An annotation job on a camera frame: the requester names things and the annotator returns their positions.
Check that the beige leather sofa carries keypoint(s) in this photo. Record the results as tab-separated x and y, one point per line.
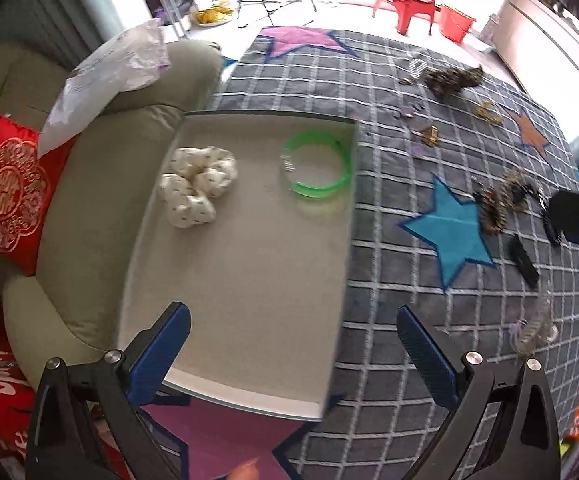
104	210

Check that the white flocked jewelry tray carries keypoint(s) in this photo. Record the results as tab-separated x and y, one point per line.
249	270

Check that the clear plastic hair claw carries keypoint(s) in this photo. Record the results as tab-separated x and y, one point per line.
532	332

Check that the white dotted scrunchie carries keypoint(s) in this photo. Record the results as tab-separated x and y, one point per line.
179	210

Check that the gold hair clip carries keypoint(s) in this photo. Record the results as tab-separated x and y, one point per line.
429	135

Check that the red plastic bucket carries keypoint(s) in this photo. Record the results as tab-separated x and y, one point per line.
454	22

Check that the clear plastic bag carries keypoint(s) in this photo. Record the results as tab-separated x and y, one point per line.
114	60

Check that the green translucent bangle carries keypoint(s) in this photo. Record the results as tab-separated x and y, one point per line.
319	191

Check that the bag of yellow snacks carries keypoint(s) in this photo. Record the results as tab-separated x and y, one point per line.
212	12

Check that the red plastic chair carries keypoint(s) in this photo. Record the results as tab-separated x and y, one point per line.
414	7

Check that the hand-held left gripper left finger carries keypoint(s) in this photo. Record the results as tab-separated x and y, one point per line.
162	360

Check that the red embroidered cushion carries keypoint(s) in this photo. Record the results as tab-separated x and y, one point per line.
4	195

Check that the black hair claw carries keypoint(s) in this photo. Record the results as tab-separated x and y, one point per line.
523	262

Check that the leopard print scrunchie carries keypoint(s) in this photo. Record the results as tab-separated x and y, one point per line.
449	80

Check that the gold jewelry piece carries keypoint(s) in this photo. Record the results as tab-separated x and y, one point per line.
489	110

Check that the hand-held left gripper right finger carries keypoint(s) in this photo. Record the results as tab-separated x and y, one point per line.
429	355

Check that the white cabinet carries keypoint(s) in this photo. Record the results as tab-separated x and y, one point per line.
539	35

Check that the small white hair accessory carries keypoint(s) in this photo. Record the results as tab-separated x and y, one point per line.
417	66

